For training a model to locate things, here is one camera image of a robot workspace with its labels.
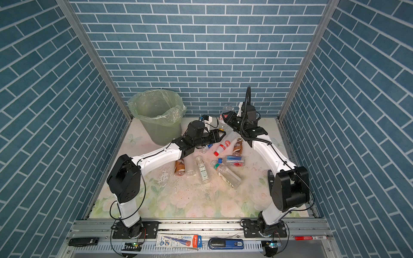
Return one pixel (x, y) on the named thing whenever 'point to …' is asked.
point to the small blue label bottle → (204, 150)
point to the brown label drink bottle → (237, 150)
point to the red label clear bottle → (222, 147)
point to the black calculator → (271, 179)
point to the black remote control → (83, 241)
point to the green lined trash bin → (160, 112)
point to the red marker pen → (310, 237)
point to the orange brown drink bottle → (179, 167)
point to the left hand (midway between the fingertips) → (224, 134)
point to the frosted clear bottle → (190, 167)
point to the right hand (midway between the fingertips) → (222, 114)
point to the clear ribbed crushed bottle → (227, 108)
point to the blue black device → (226, 244)
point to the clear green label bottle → (204, 175)
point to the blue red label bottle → (233, 160)
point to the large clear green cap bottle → (230, 177)
